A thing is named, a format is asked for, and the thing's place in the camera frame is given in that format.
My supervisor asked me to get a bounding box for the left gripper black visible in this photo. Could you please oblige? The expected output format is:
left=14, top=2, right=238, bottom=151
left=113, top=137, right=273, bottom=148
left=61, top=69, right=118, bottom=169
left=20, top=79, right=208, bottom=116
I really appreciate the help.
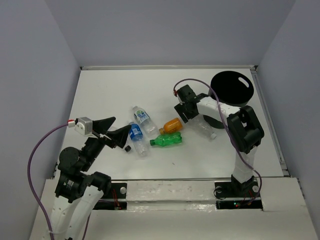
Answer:
left=81, top=115, right=132, bottom=170

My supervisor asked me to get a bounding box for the clear bottle white cap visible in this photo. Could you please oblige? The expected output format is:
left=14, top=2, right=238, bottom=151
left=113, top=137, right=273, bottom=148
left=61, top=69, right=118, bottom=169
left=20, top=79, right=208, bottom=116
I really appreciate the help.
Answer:
left=188, top=114, right=217, bottom=140

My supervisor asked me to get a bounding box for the clear bottle black cap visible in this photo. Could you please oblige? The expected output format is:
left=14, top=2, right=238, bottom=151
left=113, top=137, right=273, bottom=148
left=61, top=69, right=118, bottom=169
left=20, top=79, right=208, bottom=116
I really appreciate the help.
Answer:
left=124, top=145, right=132, bottom=153

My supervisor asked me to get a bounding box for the clear bottle green white label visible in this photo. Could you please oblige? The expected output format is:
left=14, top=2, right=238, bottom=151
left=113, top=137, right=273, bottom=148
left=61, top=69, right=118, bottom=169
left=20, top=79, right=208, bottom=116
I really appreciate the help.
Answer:
left=132, top=106, right=158, bottom=137

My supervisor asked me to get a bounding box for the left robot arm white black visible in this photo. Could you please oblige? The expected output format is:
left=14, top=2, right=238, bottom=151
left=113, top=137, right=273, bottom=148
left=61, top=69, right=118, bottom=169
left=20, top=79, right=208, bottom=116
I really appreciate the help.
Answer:
left=43, top=116, right=131, bottom=240

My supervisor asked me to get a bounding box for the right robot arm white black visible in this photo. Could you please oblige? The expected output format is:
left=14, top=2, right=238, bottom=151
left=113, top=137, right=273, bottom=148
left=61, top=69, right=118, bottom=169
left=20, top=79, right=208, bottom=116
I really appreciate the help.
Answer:
left=173, top=84, right=265, bottom=201

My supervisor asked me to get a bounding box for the black plastic bin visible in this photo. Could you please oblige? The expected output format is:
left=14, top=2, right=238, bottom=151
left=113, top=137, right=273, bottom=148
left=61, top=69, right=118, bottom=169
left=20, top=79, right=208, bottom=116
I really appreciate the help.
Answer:
left=203, top=70, right=255, bottom=130

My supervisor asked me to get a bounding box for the orange plastic bottle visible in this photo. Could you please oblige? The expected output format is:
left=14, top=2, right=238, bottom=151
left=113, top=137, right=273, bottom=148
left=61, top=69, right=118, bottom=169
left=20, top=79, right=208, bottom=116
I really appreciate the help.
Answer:
left=159, top=117, right=183, bottom=135

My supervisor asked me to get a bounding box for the clear bottle blue label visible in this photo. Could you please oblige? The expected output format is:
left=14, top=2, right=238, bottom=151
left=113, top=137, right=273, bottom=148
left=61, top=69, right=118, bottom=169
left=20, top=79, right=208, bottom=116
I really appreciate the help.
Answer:
left=128, top=120, right=149, bottom=157

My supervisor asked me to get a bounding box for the green plastic bottle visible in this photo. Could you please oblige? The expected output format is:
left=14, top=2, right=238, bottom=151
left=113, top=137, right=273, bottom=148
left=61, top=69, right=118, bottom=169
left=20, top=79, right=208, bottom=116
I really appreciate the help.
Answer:
left=149, top=132, right=182, bottom=147

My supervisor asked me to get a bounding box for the white foam front board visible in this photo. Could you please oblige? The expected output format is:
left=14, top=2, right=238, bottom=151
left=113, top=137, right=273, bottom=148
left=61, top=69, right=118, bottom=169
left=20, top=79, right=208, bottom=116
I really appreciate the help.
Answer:
left=126, top=180, right=217, bottom=212

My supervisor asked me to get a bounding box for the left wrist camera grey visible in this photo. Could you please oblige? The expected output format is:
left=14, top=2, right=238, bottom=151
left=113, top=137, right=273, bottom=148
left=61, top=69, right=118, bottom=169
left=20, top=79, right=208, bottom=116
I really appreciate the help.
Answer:
left=67, top=117, right=93, bottom=137

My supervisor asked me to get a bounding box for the aluminium table edge rail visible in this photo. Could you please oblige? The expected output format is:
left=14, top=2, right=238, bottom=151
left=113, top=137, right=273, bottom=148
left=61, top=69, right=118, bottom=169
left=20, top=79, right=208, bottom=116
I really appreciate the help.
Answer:
left=80, top=65, right=258, bottom=71

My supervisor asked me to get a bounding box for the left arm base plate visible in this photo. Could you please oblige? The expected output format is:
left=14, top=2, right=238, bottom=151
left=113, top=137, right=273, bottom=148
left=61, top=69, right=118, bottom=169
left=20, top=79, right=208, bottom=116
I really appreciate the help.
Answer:
left=93, top=181, right=128, bottom=211

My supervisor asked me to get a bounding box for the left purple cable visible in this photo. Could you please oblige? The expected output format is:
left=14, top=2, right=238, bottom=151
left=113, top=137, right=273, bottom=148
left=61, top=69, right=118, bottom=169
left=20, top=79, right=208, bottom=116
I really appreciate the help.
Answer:
left=27, top=123, right=89, bottom=240

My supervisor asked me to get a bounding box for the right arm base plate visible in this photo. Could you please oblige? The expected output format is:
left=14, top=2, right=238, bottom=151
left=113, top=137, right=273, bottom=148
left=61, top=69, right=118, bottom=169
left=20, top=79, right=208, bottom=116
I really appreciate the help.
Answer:
left=213, top=181, right=263, bottom=210

